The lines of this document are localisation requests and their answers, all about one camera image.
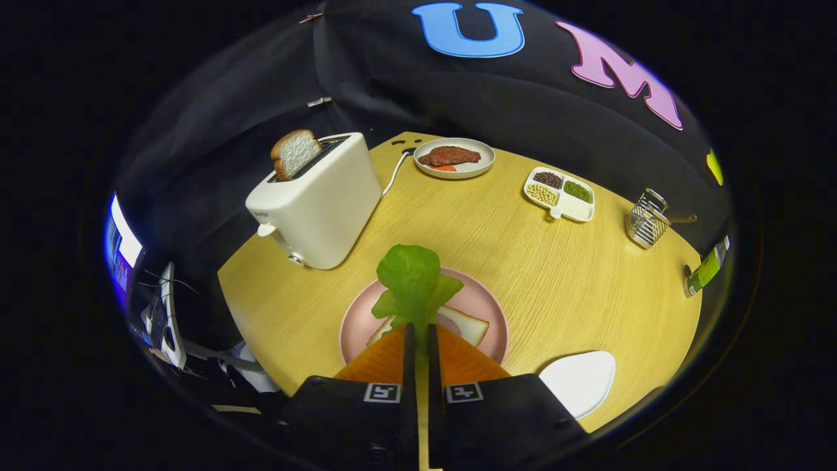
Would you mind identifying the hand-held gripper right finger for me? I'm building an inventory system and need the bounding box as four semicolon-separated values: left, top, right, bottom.
428;324;589;471

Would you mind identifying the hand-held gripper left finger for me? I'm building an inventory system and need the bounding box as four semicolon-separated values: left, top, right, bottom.
278;323;419;471

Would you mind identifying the green lettuce leaf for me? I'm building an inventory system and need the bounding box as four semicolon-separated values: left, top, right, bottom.
371;244;465;341

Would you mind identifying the toasted bread slice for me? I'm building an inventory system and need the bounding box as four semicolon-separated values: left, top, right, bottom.
271;129;322;181

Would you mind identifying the white bread slice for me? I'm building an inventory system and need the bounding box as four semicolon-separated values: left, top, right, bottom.
366;306;490;347

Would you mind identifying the pink round plate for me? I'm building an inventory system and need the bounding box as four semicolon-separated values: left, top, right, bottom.
339;266;509;367

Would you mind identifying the white empty plate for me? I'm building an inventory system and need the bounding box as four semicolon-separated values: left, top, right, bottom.
538;351;617;419

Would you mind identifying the white toaster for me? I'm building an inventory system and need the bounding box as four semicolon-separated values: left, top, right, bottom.
245;132;383;270

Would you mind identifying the white oval plate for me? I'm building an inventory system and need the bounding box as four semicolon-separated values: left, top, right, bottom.
413;137;496;180

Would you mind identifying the brown steak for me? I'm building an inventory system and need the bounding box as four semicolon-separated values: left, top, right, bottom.
418;146;482;167

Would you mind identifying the white divided dish with beans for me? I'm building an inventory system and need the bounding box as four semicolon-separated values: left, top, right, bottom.
523;166;596;223

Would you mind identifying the white curved object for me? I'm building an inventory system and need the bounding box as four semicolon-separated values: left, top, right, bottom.
141;262;187;370

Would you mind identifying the green label bottle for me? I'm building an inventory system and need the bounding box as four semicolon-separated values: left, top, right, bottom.
683;235;731;299

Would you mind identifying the lit computer monitor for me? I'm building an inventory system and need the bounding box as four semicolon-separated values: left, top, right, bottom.
105;193;143;308

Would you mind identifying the white toaster cable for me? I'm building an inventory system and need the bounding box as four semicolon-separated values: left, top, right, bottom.
381;149;417;197

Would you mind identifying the metal wire rack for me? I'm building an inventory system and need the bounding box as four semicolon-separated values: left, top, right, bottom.
626;188;672;250

